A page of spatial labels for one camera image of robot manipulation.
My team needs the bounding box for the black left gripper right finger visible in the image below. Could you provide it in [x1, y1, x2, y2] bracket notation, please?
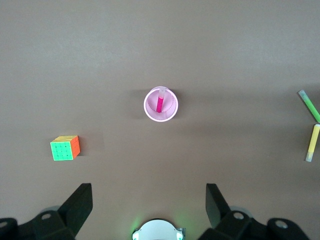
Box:
[199, 183, 313, 240]

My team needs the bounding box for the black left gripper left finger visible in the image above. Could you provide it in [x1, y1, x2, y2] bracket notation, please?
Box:
[0, 183, 94, 240]

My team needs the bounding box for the pink marker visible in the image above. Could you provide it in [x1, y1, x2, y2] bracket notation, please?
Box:
[156, 86, 167, 114]

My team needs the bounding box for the colourful puzzle cube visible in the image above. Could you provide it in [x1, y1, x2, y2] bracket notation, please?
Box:
[49, 135, 81, 162]

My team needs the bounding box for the yellow marker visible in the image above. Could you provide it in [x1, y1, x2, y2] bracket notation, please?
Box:
[304, 123, 320, 163]

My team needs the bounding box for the pink mesh cup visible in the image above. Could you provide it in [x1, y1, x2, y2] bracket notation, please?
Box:
[143, 85, 180, 123]

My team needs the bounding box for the green marker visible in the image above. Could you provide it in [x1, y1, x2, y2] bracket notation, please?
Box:
[297, 89, 320, 123]

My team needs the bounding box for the brown table cover sheet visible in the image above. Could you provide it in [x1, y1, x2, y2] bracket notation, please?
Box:
[0, 0, 320, 240]

